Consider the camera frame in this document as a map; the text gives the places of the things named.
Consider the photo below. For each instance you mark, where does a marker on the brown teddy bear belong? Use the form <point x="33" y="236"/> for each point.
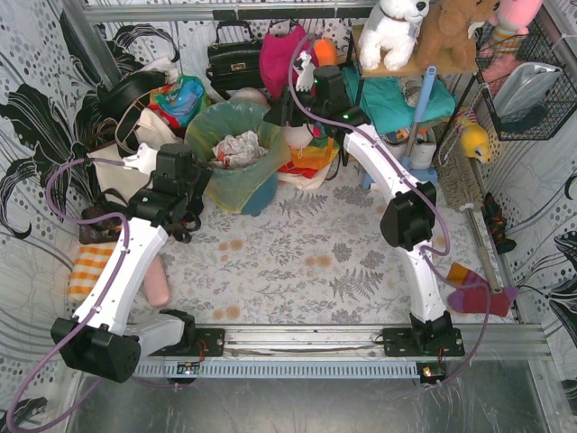
<point x="447" y="27"/>

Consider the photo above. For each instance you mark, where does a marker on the pink round plush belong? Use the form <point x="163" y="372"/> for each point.
<point x="297" y="137"/>

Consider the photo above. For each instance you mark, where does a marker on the orange checkered cloth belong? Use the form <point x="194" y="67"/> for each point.
<point x="91" y="260"/>

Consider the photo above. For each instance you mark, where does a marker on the white plush dog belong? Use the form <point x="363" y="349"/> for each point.
<point x="390" y="33"/>

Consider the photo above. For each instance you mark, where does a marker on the red purple sock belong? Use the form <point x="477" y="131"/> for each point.
<point x="473" y="300"/>

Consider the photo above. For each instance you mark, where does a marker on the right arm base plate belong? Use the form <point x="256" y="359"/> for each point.
<point x="404" y="342"/>

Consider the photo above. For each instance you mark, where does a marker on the silver foil pouch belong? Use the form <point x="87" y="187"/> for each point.
<point x="525" y="86"/>

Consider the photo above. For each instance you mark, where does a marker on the teal folded cloth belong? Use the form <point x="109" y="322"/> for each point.
<point x="383" y="102"/>

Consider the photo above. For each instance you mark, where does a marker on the teal plastic trash bin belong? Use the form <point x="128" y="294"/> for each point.
<point x="261" y="197"/>

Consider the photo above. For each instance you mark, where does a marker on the yellow plush duck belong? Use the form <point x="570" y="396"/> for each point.
<point x="474" y="139"/>

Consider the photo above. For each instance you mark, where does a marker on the colourful cartoon fabric bag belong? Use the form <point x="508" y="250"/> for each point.
<point x="178" y="103"/>

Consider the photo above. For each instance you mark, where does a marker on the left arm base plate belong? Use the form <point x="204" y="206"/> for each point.
<point x="205" y="342"/>

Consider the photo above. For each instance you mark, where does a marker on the pink foam roller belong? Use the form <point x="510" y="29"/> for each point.
<point x="155" y="283"/>

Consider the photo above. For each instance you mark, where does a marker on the orange plush toy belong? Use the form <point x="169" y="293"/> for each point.
<point x="325" y="52"/>

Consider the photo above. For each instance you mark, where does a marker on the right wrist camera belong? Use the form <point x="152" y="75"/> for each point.
<point x="305" y="68"/>

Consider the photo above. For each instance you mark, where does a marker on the wooden shelf rack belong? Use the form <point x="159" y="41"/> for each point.
<point x="445" y="63"/>

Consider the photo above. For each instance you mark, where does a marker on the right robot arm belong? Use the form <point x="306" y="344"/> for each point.
<point x="318" y="95"/>

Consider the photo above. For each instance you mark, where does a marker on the pink plush toy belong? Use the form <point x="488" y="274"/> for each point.
<point x="512" y="18"/>

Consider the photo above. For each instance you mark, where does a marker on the brown leather strap bag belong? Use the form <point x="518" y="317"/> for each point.
<point x="110" y="200"/>

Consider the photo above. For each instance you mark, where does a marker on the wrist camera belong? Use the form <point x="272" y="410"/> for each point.
<point x="305" y="68"/>
<point x="143" y="161"/>

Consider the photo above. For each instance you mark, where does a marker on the black wire basket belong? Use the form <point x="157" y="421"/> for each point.
<point x="497" y="60"/>

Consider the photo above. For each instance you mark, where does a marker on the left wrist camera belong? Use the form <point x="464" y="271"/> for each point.
<point x="143" y="161"/>

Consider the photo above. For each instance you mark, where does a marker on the long handled brush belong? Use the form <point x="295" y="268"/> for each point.
<point x="462" y="193"/>

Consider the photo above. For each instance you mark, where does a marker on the rainbow striped fabric bag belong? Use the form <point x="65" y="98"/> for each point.
<point x="318" y="155"/>

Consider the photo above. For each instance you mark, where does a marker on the white sneaker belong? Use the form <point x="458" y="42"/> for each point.
<point x="421" y="147"/>

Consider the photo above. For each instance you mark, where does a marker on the cream canvas tote bag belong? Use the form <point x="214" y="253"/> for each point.
<point x="151" y="130"/>

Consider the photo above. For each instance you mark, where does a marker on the yellow plastic trash bag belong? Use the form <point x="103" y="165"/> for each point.
<point x="231" y="189"/>

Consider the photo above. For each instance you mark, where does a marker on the magenta fabric bag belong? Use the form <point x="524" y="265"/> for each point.
<point x="276" y="52"/>

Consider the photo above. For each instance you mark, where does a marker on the black round hat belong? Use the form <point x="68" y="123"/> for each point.
<point x="113" y="102"/>

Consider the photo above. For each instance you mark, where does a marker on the crumpled white paper trash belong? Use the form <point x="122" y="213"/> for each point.
<point x="239" y="151"/>

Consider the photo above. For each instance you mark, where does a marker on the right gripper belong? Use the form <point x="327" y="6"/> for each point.
<point x="279" y="114"/>

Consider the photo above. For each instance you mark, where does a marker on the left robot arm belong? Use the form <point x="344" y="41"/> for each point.
<point x="98" y="340"/>

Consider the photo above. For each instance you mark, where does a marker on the dark patterned cloth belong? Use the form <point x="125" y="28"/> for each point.
<point x="496" y="223"/>

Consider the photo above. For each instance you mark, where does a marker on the light blue floor squeegee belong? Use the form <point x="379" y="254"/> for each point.
<point x="428" y="174"/>

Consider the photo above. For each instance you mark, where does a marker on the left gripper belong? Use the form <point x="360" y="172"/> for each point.
<point x="189" y="198"/>

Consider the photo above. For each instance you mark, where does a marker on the black leather handbag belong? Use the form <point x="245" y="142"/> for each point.
<point x="236" y="65"/>

